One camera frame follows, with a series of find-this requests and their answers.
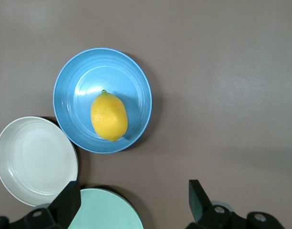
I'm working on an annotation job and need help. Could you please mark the beige round plate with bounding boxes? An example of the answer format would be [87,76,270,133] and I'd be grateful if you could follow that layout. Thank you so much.
[0,116,79,207]

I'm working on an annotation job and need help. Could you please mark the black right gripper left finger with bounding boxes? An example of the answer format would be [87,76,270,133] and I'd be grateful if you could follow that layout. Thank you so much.
[24,180,82,229]

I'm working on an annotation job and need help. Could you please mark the blue round plate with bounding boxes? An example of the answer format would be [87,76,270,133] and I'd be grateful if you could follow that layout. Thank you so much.
[52,47,153,154]

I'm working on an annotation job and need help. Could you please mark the pale green round plate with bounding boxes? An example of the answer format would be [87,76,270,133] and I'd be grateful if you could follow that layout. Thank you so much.
[68,188,144,229]

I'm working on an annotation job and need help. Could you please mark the yellow lemon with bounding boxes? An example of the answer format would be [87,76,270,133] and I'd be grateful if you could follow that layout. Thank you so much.
[90,89,129,142]

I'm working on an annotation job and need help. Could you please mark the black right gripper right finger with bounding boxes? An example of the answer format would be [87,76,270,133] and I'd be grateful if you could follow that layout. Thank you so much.
[186,179,235,229]

